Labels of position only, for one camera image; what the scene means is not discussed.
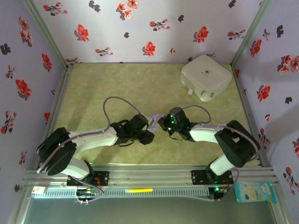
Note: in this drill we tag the lavender paper sheet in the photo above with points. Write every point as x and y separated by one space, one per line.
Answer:
154 128

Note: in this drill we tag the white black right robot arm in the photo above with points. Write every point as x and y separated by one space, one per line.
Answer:
205 134

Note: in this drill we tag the small white pink-capped bottle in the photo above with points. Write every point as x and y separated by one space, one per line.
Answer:
190 92

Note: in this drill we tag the yellow label strip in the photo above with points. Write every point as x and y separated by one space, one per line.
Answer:
139 190

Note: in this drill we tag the white plastic storage box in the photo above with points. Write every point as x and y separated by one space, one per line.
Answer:
205 74

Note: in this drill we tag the blue wet wipes packet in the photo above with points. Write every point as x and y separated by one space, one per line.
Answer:
254 192

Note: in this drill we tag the white box with red mark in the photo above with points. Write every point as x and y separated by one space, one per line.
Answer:
39 191

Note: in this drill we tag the long grooved aluminium rail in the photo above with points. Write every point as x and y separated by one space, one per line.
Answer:
149 175

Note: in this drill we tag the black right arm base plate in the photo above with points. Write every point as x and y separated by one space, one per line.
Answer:
196 177

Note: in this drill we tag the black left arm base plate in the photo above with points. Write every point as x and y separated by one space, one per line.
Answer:
105 178

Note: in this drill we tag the aluminium table edge rail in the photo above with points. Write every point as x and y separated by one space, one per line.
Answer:
250 116
61 93

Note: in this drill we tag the aluminium corner post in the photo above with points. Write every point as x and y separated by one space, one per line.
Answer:
47 35
250 35

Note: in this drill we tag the aluminium frame leg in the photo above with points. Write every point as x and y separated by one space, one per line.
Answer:
22 207
280 210

